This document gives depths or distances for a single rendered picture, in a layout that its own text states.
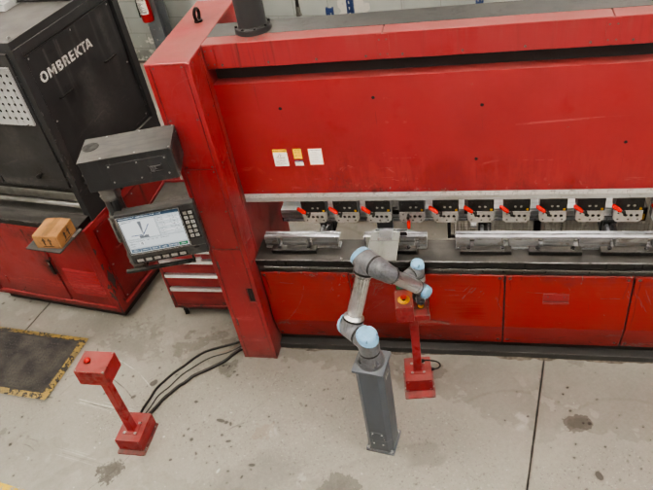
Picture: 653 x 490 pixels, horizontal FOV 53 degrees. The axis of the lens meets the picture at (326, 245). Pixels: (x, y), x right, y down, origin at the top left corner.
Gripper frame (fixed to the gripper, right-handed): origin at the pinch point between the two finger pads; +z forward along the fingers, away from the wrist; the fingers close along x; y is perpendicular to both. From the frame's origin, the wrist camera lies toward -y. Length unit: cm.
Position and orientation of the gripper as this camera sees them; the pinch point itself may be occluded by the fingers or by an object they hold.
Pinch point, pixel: (421, 304)
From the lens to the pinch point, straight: 400.8
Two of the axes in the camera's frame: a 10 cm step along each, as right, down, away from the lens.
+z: 1.5, 7.0, 7.0
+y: 0.2, -7.1, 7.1
